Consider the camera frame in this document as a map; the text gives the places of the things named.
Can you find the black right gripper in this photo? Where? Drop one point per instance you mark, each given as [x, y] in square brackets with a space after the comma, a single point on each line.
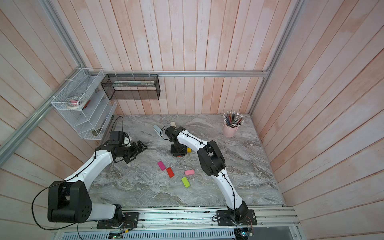
[174, 154]

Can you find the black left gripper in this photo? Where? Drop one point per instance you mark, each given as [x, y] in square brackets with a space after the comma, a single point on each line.
[136, 150]

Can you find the magenta building block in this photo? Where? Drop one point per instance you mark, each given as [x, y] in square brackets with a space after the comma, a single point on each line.
[161, 165]

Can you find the red building block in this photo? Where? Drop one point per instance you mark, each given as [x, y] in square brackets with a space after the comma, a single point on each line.
[170, 172]

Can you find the light pink building block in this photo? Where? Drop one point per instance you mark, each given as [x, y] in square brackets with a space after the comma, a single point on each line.
[189, 172]

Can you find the lime green building block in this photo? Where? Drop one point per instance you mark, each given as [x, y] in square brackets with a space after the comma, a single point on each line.
[185, 182]

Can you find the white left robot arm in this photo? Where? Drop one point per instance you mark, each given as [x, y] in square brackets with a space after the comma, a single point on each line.
[69, 200]

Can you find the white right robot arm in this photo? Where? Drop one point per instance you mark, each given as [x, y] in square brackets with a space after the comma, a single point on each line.
[212, 163]

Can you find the small blue-grey stapler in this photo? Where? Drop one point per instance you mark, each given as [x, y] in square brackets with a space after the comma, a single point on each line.
[157, 130]

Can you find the pink pencil cup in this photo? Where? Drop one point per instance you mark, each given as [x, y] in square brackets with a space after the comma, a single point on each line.
[228, 131]

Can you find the bundle of pencils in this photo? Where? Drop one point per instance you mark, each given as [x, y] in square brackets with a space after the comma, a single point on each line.
[233, 119]

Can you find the black mesh basket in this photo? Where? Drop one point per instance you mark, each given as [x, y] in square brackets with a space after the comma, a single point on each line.
[132, 87]

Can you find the tape roll on shelf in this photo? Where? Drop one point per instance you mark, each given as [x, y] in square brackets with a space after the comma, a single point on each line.
[76, 102]

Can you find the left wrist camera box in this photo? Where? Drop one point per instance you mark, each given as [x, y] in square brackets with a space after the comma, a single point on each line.
[119, 138]

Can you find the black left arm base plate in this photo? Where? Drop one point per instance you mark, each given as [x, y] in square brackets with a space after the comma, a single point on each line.
[127, 220]

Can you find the white wire shelf rack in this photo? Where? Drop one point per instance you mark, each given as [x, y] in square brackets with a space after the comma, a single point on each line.
[91, 122]

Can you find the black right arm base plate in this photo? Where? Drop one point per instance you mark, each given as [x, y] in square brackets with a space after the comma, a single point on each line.
[229, 218]

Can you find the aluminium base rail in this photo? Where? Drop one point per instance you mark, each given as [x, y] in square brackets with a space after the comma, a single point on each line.
[182, 218]

